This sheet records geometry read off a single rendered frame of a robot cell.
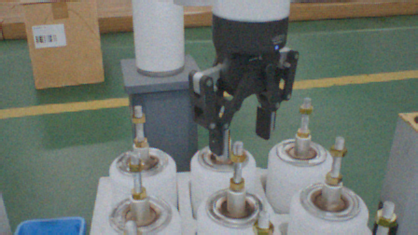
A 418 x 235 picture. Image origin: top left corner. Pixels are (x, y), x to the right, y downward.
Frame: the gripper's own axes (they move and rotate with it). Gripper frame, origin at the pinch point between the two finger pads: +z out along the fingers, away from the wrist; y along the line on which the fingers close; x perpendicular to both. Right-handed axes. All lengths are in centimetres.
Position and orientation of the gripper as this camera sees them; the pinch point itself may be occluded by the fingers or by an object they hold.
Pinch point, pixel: (243, 136)
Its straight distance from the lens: 48.8
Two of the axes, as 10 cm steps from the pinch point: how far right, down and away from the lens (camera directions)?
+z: -0.1, 8.8, 4.7
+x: -6.4, -3.7, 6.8
